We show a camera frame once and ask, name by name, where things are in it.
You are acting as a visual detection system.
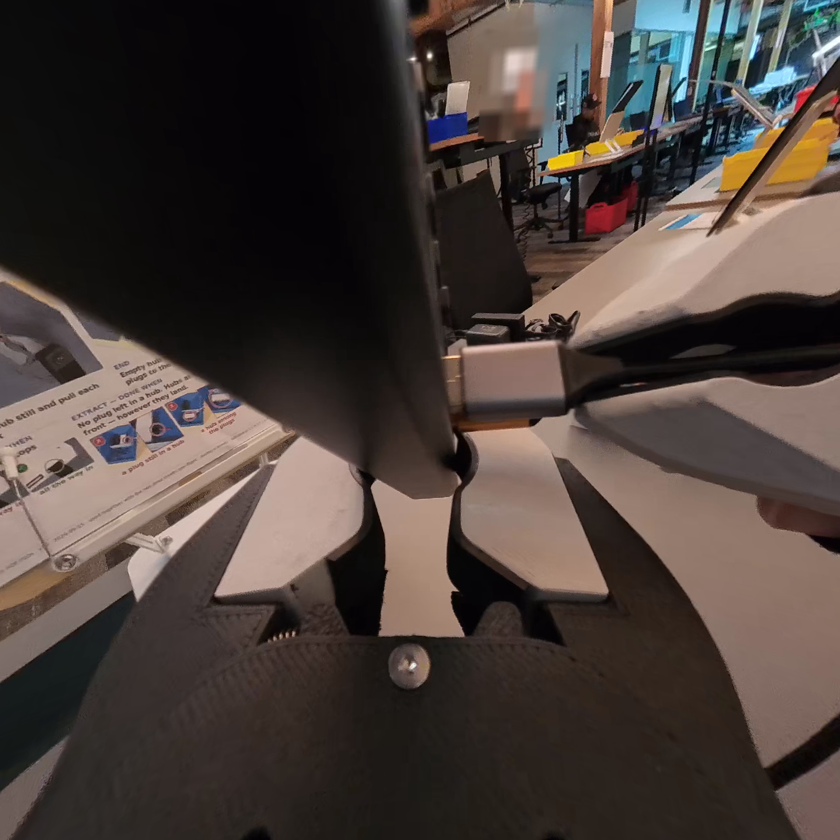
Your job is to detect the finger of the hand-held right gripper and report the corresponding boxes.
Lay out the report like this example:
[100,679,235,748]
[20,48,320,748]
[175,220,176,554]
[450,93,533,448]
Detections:
[566,190,840,361]
[573,374,840,517]

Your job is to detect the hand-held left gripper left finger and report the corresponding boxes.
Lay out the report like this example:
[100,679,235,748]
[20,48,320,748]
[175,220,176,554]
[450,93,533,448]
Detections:
[215,436,387,635]

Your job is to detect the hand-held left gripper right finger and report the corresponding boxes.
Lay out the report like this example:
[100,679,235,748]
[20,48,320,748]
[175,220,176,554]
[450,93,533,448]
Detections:
[448,428,610,635]

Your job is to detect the orange-plug USB cable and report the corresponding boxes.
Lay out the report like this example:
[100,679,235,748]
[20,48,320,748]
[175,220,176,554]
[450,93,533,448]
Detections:
[453,415,534,433]

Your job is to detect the black USB hub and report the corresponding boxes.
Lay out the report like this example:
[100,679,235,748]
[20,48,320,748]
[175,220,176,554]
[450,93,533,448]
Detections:
[0,0,462,503]

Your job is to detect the person's right hand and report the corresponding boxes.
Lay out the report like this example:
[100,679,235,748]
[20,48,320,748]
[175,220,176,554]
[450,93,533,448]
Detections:
[756,495,840,540]

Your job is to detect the wooden instruction board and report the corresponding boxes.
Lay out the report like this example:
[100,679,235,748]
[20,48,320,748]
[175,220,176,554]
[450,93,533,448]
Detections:
[707,66,840,237]
[0,266,296,631]

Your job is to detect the white board stand base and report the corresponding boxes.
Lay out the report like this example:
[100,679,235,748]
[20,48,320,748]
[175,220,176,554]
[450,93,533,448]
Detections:
[128,459,277,601]

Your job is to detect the black power adapter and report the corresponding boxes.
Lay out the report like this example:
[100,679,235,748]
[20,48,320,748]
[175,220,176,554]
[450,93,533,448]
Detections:
[469,314,527,345]

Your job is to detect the black slanted panel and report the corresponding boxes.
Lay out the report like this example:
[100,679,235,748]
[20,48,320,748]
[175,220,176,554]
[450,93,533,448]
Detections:
[433,169,534,329]

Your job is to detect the wooden standing desk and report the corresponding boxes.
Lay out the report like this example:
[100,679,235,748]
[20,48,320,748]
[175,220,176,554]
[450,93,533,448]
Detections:
[427,131,532,231]

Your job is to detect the coiled black adapter cable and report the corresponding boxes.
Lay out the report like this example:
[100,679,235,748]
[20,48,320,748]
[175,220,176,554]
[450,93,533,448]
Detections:
[525,310,581,339]

